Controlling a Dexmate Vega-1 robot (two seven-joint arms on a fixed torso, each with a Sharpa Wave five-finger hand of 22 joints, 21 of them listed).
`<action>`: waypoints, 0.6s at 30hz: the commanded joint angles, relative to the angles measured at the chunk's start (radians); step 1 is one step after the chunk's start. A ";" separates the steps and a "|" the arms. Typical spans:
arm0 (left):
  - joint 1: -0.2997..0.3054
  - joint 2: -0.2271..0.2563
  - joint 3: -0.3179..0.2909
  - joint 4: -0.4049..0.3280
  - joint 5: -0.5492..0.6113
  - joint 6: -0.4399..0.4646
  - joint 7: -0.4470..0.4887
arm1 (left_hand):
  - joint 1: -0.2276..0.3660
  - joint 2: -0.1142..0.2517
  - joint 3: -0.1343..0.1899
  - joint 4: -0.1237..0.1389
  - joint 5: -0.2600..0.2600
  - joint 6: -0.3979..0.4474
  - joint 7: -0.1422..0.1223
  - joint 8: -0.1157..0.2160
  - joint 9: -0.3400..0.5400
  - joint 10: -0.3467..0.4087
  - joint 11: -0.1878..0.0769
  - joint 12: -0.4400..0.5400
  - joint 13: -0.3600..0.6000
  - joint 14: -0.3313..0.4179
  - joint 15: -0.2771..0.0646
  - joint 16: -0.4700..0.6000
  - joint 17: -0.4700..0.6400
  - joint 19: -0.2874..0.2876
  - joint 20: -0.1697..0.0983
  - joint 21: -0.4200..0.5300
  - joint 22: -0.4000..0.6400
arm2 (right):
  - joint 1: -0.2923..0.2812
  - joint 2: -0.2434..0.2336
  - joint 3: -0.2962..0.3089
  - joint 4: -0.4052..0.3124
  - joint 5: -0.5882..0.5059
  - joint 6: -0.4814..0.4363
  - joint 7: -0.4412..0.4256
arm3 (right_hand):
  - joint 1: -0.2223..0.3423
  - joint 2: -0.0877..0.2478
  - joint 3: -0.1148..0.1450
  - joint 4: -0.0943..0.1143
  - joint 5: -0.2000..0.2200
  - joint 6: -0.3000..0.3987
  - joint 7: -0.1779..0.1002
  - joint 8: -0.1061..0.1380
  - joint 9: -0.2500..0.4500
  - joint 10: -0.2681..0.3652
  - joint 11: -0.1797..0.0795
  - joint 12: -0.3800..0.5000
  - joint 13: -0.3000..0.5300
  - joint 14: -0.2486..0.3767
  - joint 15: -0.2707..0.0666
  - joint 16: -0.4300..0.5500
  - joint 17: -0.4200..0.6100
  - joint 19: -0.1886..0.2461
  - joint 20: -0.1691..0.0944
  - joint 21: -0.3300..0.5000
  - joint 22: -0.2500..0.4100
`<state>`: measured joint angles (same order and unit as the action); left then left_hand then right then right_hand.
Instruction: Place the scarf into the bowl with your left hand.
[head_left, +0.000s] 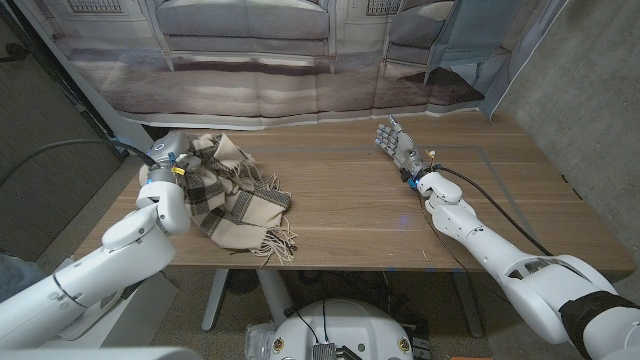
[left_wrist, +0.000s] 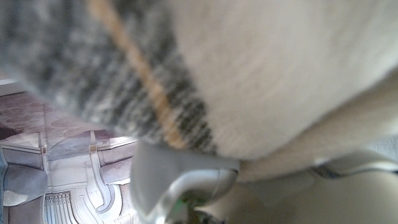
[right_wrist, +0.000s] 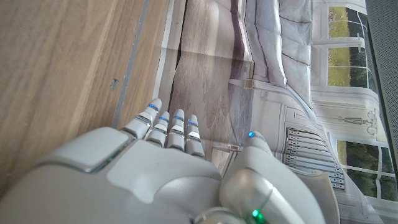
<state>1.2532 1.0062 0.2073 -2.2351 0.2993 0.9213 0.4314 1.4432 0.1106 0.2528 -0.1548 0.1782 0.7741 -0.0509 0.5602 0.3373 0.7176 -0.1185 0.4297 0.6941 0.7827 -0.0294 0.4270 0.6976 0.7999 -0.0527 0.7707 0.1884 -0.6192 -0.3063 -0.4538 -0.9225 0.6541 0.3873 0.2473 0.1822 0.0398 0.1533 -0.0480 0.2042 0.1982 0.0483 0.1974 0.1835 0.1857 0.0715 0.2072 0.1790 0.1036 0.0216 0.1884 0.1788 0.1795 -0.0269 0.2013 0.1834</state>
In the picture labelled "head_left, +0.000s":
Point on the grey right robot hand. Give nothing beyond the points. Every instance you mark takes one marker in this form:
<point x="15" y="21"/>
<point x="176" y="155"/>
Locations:
<point x="402" y="147"/>

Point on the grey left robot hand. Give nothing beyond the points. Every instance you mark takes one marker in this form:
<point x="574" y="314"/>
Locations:
<point x="170" y="147"/>

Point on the beige plaid fringed scarf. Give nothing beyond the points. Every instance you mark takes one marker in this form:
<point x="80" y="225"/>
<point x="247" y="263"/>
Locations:
<point x="235" y="195"/>

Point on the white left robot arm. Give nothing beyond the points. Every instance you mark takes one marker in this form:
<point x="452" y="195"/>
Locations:
<point x="100" y="270"/>

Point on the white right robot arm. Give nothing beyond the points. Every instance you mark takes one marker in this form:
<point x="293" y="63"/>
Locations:
<point x="500" y="250"/>

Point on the printed room backdrop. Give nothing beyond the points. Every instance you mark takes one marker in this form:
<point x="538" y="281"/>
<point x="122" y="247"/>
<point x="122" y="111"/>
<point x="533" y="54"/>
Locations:
<point x="250" y="95"/>

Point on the black round device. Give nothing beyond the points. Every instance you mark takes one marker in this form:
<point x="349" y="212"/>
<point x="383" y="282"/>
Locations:
<point x="243" y="282"/>

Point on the grey table leg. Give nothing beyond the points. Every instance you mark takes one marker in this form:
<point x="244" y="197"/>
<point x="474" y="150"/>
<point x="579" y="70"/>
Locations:
<point x="470" y="310"/>

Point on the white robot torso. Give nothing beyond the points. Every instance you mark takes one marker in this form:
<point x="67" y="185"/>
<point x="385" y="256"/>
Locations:
<point x="345" y="325"/>

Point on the blue grey fabric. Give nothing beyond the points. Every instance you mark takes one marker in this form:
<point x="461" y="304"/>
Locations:
<point x="17" y="275"/>

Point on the clear plastic container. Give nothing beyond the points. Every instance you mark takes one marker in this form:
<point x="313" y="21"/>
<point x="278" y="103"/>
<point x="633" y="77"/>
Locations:
<point x="257" y="342"/>

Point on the white backdrop post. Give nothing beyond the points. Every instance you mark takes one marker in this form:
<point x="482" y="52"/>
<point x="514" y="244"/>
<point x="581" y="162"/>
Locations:
<point x="125" y="132"/>

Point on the white table leg frame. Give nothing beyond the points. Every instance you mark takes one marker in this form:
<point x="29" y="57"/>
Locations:
<point x="280" y="300"/>

